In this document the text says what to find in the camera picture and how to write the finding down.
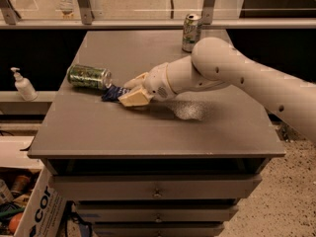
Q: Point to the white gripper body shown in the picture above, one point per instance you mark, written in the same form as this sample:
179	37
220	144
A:
157	80

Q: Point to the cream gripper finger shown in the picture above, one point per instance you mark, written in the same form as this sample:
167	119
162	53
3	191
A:
137	81
136	97

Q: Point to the blue rxbar blueberry wrapper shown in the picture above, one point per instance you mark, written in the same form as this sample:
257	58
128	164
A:
113	93

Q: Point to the green can sideways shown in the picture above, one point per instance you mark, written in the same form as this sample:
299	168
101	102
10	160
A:
89	77

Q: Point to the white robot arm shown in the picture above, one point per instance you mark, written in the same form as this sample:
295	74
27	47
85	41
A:
215	63

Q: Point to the upright white green can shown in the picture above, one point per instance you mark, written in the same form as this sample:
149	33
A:
191	31

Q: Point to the grey drawer cabinet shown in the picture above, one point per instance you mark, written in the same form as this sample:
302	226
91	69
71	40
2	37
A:
204	151

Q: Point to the top drawer knob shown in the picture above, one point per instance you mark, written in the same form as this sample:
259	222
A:
157	194

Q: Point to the drawer knob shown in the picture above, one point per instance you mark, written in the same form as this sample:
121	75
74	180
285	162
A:
158	219
157	194

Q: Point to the white pump lotion bottle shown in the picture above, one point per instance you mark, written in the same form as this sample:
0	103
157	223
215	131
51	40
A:
24	85

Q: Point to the white cardboard box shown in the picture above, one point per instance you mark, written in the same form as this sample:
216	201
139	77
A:
43	213

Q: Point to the orange ball in box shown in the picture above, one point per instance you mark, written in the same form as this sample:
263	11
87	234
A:
14	222

